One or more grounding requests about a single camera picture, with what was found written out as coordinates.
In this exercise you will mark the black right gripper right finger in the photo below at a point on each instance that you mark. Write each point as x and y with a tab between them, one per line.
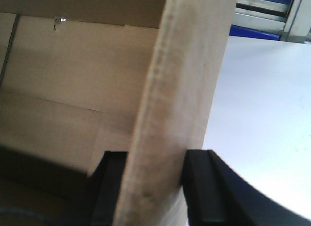
217	196

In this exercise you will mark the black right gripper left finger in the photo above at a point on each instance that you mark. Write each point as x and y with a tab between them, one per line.
111	170

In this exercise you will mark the brown cardboard EcoFlow box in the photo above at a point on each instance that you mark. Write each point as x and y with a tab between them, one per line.
82	77

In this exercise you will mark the blue bin background strip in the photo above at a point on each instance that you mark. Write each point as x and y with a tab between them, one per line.
251	33

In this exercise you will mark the grey shelf frame post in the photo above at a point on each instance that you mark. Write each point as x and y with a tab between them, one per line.
298	24

